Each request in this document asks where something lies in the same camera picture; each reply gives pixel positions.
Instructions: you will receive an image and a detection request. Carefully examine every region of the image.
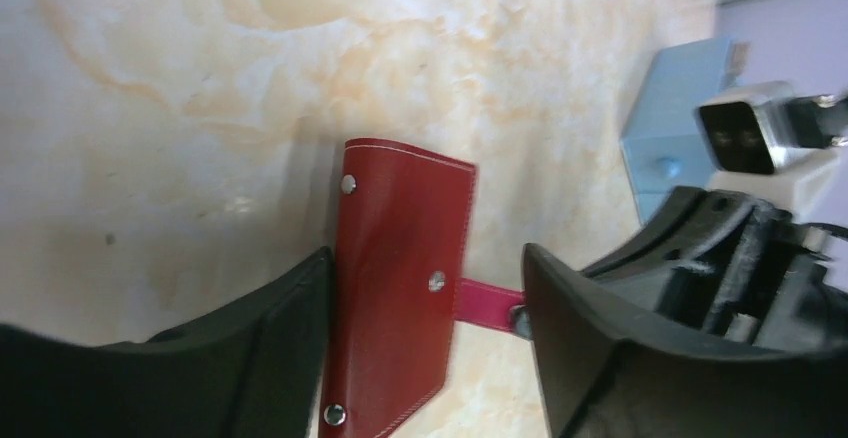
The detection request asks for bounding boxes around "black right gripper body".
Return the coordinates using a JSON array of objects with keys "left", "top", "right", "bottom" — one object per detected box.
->
[{"left": 702, "top": 200, "right": 847, "bottom": 353}]

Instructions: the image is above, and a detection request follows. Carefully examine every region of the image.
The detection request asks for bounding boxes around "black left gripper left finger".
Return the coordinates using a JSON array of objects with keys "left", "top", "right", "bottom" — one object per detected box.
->
[{"left": 1, "top": 247, "right": 334, "bottom": 437}]

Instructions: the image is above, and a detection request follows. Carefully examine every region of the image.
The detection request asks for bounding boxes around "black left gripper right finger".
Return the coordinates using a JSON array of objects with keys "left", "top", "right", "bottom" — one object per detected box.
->
[{"left": 522, "top": 244, "right": 847, "bottom": 437}]

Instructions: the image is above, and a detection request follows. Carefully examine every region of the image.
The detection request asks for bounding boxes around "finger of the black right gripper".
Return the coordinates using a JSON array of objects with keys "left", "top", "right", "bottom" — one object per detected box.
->
[{"left": 583, "top": 187, "right": 729, "bottom": 319}]

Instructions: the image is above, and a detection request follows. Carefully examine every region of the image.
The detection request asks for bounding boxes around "red leather card holder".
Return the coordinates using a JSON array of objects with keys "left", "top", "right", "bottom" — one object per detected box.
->
[{"left": 319, "top": 138, "right": 524, "bottom": 437}]

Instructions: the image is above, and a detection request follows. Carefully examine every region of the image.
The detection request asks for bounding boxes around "blue three-slot card box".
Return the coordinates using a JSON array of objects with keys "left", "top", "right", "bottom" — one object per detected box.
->
[{"left": 620, "top": 37, "right": 748, "bottom": 223}]

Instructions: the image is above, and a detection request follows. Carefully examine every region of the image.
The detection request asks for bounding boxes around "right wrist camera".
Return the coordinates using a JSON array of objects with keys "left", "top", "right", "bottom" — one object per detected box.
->
[{"left": 696, "top": 81, "right": 847, "bottom": 216}]

